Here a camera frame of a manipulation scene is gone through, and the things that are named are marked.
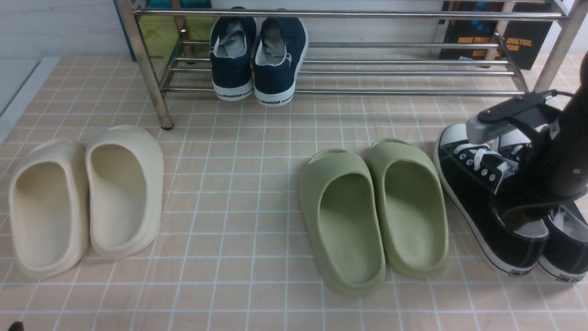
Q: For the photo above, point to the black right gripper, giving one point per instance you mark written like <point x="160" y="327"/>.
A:
<point x="553" y="170"/>

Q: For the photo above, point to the black canvas sneaker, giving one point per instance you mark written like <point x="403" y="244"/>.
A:
<point x="565" y="257"/>
<point x="472" y="175"/>

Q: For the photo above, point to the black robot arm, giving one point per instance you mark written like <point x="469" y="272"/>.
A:
<point x="579" y="92"/>

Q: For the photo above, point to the silver metal shoe rack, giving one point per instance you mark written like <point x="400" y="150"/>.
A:
<point x="569" y="19"/>

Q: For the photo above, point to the black image processing book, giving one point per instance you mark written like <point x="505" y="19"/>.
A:
<point x="523" y="39"/>

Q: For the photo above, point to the green right slide sandal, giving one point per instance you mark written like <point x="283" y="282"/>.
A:
<point x="411" y="210"/>

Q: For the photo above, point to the green slide sandal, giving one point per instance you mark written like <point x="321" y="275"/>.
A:
<point x="411" y="210"/>
<point x="337" y="202"/>

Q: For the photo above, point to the green left slide sandal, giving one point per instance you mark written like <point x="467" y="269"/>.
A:
<point x="337" y="202"/>

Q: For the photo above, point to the navy right canvas sneaker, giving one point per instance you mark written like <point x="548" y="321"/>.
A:
<point x="278" y="58"/>

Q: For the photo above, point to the navy canvas sneaker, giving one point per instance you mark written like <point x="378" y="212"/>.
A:
<point x="278" y="58"/>
<point x="231" y="45"/>

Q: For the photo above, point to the navy left canvas sneaker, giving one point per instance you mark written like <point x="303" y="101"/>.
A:
<point x="231" y="45"/>

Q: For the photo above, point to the green and blue book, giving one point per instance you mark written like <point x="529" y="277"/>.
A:
<point x="160" y="31"/>

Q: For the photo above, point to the cream right slide sandal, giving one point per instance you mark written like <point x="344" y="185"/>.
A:
<point x="125" y="168"/>

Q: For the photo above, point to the cream slide sandal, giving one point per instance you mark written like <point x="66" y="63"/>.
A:
<point x="125" y="168"/>
<point x="48" y="200"/>

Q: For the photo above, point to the cream left slide sandal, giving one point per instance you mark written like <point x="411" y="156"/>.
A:
<point x="48" y="200"/>

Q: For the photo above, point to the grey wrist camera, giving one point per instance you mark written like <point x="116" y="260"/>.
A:
<point x="525" y="113"/>

